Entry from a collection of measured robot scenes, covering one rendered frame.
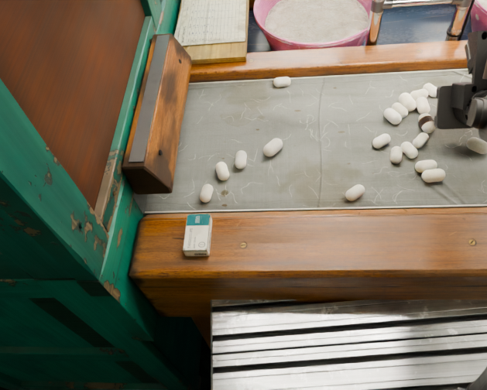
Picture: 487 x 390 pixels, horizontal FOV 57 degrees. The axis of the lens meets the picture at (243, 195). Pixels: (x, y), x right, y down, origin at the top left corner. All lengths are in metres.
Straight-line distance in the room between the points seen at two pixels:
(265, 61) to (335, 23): 0.21
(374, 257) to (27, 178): 0.44
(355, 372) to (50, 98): 0.52
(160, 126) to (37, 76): 0.25
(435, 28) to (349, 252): 0.65
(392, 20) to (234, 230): 0.69
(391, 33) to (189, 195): 0.62
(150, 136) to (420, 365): 0.50
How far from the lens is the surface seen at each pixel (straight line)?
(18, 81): 0.48
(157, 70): 0.77
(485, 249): 0.69
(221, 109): 0.85
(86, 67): 0.61
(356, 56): 0.91
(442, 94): 0.75
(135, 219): 0.71
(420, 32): 1.13
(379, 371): 0.69
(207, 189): 0.72
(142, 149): 0.66
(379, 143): 0.77
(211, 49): 0.92
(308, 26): 1.03
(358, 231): 0.66
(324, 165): 0.75
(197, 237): 0.64
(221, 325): 0.71
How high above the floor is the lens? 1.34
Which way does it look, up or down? 56 degrees down
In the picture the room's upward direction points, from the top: 10 degrees counter-clockwise
